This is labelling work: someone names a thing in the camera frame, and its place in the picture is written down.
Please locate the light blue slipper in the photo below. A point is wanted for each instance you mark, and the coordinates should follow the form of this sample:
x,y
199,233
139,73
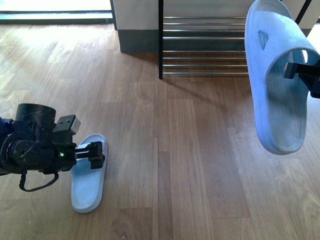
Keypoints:
x,y
280,111
86,183

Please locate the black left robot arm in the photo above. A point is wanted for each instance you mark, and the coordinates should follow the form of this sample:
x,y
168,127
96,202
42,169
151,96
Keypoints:
x,y
35,141

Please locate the black metal shoe rack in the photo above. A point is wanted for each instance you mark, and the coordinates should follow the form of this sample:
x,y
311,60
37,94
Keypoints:
x,y
205,45

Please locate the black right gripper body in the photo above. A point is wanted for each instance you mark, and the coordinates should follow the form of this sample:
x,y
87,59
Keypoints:
x,y
306,75

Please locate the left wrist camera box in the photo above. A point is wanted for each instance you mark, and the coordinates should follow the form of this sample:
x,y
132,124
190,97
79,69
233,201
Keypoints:
x,y
69,123

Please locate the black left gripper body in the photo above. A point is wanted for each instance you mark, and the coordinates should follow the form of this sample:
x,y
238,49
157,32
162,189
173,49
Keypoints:
x,y
66,155

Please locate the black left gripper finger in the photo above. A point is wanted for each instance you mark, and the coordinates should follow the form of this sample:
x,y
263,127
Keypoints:
x,y
96,156

